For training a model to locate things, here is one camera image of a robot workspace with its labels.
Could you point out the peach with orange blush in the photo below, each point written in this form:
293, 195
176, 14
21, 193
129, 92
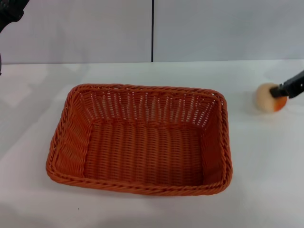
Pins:
266, 99

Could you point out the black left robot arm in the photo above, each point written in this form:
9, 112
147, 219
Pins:
9, 10

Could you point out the orange woven wicker basket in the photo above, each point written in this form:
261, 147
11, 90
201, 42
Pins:
145, 145

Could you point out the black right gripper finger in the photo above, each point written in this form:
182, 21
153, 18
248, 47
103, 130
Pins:
291, 86

